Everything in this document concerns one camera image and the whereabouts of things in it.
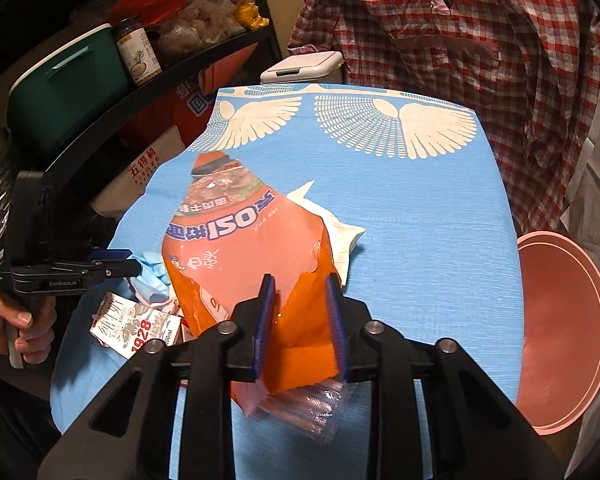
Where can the orange plastic bag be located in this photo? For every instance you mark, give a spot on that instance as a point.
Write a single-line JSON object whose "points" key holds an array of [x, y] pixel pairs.
{"points": [[155, 0]]}

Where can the clear plastic cup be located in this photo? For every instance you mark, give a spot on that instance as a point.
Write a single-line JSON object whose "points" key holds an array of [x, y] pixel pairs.
{"points": [[320, 410]]}

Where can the white rice sack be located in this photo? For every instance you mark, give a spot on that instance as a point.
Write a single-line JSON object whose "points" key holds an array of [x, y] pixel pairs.
{"points": [[145, 175]]}

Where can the white milk carton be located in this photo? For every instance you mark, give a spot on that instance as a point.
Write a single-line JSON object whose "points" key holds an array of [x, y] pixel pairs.
{"points": [[130, 327]]}

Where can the red plaid shirt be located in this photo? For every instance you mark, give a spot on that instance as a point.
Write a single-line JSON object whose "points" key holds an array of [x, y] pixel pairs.
{"points": [[430, 60]]}

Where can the blue rubber glove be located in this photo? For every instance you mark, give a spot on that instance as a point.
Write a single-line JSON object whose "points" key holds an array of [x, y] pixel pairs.
{"points": [[150, 285]]}

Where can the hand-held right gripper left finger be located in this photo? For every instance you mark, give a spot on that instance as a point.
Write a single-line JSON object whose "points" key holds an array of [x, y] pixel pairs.
{"points": [[265, 325]]}

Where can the orange printed sack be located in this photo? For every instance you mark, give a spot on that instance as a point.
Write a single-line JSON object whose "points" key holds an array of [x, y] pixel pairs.
{"points": [[190, 110]]}

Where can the spice jar with dark lid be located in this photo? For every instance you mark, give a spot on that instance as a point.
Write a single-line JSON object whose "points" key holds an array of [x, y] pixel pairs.
{"points": [[140, 55]]}

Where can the blue wing print tablecloth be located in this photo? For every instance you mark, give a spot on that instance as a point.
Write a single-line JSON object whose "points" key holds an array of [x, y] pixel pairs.
{"points": [[420, 260]]}

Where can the orange snack bag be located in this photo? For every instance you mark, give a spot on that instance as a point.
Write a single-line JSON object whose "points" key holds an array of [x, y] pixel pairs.
{"points": [[240, 260]]}

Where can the clear bags of food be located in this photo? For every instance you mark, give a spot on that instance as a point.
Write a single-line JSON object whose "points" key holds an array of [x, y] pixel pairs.
{"points": [[200, 20]]}

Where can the yellow crinkled packet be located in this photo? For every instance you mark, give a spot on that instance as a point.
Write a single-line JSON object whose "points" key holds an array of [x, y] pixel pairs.
{"points": [[252, 16]]}

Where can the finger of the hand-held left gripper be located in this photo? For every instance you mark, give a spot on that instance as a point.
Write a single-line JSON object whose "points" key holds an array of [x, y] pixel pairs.
{"points": [[125, 269], [111, 255]]}

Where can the grey fabric cover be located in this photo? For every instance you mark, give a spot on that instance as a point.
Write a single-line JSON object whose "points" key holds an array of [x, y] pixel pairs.
{"points": [[592, 220]]}

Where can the black storage shelf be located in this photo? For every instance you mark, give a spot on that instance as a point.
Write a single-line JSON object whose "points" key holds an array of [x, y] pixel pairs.
{"points": [[180, 72]]}

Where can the white lidded trash bin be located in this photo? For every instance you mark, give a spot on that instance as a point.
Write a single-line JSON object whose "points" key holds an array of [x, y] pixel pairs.
{"points": [[300, 67]]}

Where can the white paper napkin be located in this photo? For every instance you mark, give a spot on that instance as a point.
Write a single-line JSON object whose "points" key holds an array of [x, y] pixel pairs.
{"points": [[347, 235]]}

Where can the person's left hand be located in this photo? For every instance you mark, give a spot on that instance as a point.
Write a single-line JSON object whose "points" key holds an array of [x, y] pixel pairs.
{"points": [[10, 317]]}

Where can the green box with white lid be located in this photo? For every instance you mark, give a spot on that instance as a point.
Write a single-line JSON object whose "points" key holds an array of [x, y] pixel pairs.
{"points": [[65, 105]]}

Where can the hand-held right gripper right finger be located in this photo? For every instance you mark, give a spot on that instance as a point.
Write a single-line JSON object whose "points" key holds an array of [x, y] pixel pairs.
{"points": [[336, 327]]}

